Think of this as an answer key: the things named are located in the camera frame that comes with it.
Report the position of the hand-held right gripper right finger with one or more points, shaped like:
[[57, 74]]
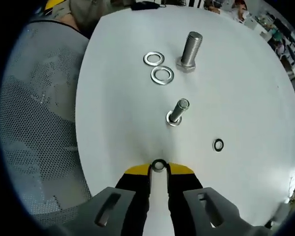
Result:
[[186, 196]]

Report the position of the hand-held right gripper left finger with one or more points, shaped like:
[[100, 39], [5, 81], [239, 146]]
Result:
[[132, 196]]

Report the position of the small steel washer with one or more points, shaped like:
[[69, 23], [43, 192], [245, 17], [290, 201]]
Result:
[[159, 170], [214, 145], [173, 124]]

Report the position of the small steel threaded stud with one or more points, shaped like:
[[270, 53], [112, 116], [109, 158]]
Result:
[[180, 108]]

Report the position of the large steel washer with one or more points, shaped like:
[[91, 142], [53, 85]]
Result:
[[146, 59], [153, 75]]

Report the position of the large steel threaded stud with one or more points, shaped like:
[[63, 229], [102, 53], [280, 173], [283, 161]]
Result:
[[190, 49]]

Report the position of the dark cloth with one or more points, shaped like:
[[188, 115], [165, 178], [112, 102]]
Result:
[[145, 5]]

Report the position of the white mesh office chair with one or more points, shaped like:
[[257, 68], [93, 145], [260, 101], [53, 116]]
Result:
[[39, 123]]

